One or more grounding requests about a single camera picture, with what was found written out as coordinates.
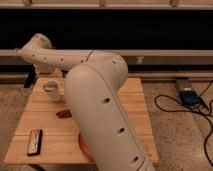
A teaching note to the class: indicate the orange ceramic bowl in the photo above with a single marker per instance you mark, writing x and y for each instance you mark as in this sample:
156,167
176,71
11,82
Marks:
84,148

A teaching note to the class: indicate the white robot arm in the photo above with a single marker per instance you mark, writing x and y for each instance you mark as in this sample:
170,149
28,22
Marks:
90,87

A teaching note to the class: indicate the white ceramic cup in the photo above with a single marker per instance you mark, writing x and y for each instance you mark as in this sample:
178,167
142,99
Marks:
51,88

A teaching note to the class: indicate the brown sausage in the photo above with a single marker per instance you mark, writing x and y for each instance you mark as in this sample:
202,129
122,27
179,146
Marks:
64,113

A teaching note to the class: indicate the blue power adapter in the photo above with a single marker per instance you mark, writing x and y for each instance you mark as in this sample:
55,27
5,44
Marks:
189,98

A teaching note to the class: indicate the black rectangular box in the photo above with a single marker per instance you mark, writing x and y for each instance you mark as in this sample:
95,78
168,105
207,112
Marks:
34,143

